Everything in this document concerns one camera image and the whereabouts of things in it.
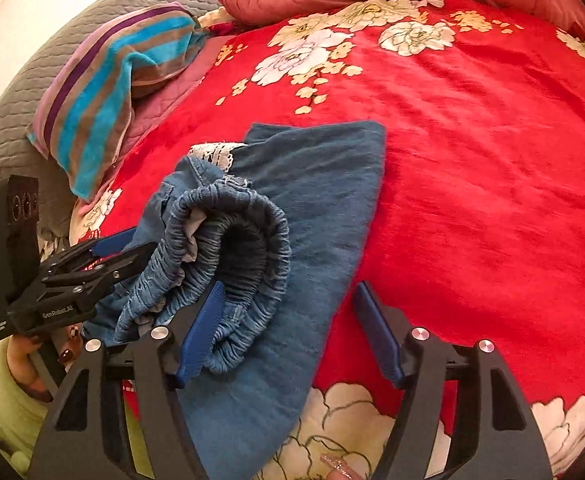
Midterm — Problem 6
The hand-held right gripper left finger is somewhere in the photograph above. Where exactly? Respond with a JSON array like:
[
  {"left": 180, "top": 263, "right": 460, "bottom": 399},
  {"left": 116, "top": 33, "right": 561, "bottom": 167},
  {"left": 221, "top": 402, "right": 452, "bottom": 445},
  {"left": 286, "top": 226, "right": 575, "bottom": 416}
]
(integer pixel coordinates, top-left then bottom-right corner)
[{"left": 27, "top": 280, "right": 226, "bottom": 480}]

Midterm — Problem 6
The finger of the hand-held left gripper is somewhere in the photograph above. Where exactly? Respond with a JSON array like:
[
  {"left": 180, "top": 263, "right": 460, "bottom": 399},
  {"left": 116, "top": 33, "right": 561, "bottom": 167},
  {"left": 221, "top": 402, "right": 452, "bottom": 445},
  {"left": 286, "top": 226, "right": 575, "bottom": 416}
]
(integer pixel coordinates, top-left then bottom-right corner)
[
  {"left": 42, "top": 227, "right": 138, "bottom": 276},
  {"left": 45, "top": 241, "right": 159, "bottom": 293}
]

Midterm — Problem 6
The person's left forearm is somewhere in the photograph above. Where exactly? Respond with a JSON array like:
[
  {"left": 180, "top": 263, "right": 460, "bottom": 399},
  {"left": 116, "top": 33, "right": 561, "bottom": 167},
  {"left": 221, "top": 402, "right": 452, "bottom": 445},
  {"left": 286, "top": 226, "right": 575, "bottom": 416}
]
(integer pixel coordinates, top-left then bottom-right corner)
[{"left": 0, "top": 355, "right": 48, "bottom": 476}]

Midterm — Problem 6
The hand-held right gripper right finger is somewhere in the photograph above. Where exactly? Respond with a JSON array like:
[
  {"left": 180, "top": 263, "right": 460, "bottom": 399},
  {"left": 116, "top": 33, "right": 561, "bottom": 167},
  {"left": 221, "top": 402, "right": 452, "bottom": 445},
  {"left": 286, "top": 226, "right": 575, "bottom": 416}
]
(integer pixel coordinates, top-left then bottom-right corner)
[{"left": 352, "top": 281, "right": 555, "bottom": 480}]

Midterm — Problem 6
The grey quilted pillow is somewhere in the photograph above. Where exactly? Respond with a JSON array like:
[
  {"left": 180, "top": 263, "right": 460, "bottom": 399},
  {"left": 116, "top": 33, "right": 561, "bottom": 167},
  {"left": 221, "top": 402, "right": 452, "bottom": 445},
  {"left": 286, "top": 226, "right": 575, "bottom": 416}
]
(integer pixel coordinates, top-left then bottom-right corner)
[{"left": 0, "top": 0, "right": 233, "bottom": 241}]

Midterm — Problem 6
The pink quilted pillow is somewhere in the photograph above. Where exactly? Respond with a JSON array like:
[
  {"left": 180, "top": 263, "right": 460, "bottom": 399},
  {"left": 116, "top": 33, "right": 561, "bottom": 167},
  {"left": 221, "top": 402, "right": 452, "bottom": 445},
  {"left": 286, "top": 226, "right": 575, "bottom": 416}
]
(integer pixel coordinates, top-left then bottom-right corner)
[{"left": 122, "top": 35, "right": 228, "bottom": 161}]

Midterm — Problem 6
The striped towel pillow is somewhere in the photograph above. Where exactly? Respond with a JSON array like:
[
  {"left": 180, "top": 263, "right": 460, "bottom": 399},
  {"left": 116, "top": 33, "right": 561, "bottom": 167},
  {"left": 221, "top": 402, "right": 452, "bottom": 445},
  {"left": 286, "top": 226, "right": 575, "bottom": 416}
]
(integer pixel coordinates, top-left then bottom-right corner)
[{"left": 26, "top": 2, "right": 208, "bottom": 201}]

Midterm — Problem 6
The red floral blanket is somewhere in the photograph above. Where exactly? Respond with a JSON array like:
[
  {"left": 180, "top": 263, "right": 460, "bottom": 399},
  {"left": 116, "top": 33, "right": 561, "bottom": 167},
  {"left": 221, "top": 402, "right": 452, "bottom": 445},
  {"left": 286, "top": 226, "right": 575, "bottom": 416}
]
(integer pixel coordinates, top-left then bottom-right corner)
[{"left": 70, "top": 0, "right": 585, "bottom": 480}]

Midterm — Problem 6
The person's right hand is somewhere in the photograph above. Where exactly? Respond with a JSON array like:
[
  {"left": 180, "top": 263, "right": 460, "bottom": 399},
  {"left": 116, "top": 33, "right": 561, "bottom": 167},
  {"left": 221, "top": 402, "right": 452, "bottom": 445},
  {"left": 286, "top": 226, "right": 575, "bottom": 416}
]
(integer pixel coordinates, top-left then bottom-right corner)
[{"left": 321, "top": 452, "right": 368, "bottom": 480}]

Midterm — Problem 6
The person's left hand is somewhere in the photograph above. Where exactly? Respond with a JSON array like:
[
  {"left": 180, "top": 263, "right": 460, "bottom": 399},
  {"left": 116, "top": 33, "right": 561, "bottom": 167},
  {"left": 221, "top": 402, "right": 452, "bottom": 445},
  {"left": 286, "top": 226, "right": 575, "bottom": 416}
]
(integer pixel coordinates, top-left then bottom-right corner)
[{"left": 6, "top": 329, "right": 84, "bottom": 403}]

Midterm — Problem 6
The blue denim pants lace trim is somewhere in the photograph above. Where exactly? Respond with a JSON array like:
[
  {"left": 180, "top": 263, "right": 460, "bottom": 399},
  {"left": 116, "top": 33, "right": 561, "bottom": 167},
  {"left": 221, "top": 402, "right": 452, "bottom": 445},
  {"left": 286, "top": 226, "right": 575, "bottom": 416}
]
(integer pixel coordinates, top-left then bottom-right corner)
[{"left": 80, "top": 120, "right": 388, "bottom": 480}]

